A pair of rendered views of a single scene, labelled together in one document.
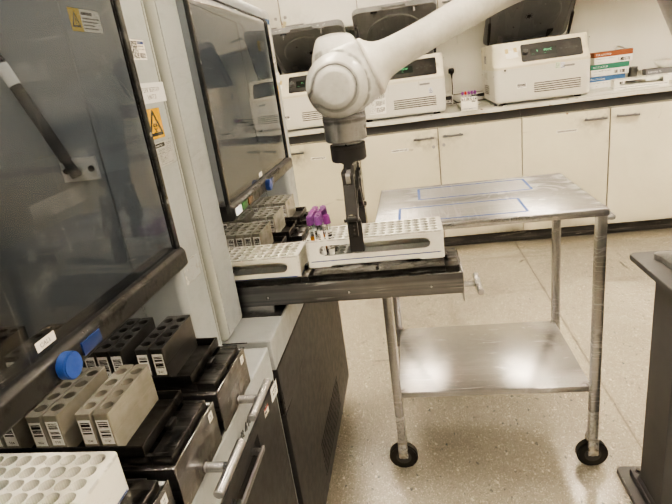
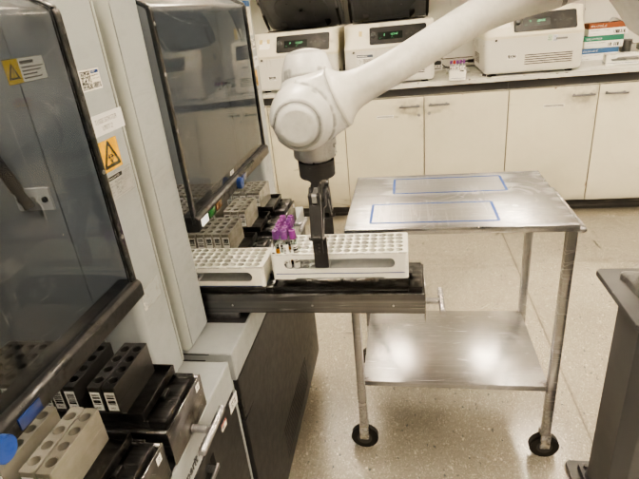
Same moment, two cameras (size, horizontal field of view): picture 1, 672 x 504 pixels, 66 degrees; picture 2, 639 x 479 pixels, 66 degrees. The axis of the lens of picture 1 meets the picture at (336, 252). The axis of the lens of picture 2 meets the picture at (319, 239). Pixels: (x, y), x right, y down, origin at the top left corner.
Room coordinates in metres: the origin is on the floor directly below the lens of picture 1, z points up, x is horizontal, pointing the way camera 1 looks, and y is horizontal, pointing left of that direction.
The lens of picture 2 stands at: (0.10, -0.07, 1.37)
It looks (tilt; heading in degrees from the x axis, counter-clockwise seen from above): 25 degrees down; 1
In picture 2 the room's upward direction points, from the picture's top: 6 degrees counter-clockwise
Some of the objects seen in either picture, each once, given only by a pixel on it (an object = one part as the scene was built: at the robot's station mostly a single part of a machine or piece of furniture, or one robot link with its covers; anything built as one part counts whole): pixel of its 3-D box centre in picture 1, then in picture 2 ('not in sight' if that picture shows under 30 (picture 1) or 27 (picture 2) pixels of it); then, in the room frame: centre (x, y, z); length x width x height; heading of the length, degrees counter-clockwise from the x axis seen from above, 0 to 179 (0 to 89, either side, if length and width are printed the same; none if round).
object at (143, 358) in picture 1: (162, 348); (117, 378); (0.75, 0.30, 0.85); 0.12 x 0.02 x 0.06; 169
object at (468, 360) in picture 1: (482, 318); (449, 311); (1.50, -0.45, 0.41); 0.67 x 0.46 x 0.82; 80
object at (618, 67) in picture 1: (606, 69); (600, 41); (3.56, -1.96, 1.01); 0.23 x 0.12 x 0.08; 79
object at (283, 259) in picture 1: (242, 265); (209, 269); (1.14, 0.22, 0.83); 0.30 x 0.10 x 0.06; 80
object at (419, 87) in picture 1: (398, 61); (388, 23); (3.65, -0.59, 1.24); 0.62 x 0.56 x 0.69; 171
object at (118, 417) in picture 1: (128, 406); (75, 454); (0.60, 0.30, 0.85); 0.12 x 0.02 x 0.06; 171
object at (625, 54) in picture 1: (611, 54); (606, 26); (3.56, -1.98, 1.10); 0.24 x 0.13 x 0.10; 79
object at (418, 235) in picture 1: (375, 241); (340, 256); (1.09, -0.09, 0.86); 0.30 x 0.10 x 0.06; 80
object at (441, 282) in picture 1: (320, 281); (285, 288); (1.11, 0.05, 0.78); 0.73 x 0.14 x 0.09; 80
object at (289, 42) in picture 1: (313, 76); (301, 35); (3.74, -0.01, 1.22); 0.62 x 0.56 x 0.64; 168
